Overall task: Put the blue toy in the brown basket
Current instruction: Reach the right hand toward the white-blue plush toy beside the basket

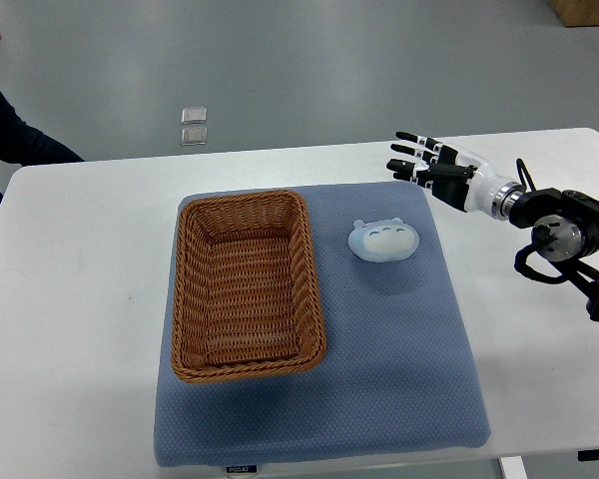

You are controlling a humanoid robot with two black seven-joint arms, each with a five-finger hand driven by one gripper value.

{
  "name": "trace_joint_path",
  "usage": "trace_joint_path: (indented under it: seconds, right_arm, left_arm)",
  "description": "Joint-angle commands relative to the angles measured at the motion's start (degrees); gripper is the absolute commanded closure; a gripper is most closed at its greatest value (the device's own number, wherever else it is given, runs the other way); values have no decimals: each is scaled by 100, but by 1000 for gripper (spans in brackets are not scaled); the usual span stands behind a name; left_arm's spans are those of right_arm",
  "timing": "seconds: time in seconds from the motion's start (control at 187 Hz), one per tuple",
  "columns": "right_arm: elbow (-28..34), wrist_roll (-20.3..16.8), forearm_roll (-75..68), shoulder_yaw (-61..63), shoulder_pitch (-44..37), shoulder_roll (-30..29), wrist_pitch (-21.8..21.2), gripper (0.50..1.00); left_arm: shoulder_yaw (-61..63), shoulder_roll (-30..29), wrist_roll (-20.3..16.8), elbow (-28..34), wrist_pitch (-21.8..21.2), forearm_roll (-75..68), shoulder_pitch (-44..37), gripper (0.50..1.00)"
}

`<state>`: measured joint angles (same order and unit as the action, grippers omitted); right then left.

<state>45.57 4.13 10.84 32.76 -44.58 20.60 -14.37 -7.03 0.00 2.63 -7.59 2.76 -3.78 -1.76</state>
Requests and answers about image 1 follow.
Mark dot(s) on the white robotic hand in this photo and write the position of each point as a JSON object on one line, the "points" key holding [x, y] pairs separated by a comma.
{"points": [[466, 181]]}

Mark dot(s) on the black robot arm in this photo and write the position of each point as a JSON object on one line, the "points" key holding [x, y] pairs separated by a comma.
{"points": [[563, 225]]}

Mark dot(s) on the blue plush toy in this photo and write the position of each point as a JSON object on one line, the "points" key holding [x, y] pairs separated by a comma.
{"points": [[383, 241]]}

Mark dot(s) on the brown wicker basket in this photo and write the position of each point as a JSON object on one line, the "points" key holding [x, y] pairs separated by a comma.
{"points": [[246, 299]]}

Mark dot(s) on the brown cardboard box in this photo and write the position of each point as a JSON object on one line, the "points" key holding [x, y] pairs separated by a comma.
{"points": [[576, 13]]}

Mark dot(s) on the blue fabric mat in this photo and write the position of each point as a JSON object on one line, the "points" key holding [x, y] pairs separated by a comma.
{"points": [[398, 374]]}

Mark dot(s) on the lower metal floor plate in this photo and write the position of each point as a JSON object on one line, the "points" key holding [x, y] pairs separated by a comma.
{"points": [[194, 136]]}

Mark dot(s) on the metal floor plate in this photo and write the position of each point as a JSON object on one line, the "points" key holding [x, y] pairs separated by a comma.
{"points": [[194, 115], [194, 136]]}

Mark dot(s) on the upper metal floor plate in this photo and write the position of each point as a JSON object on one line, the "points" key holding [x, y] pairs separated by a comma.
{"points": [[194, 115]]}

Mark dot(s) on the person in dark clothing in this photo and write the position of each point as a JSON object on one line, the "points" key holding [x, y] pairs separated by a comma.
{"points": [[24, 145]]}

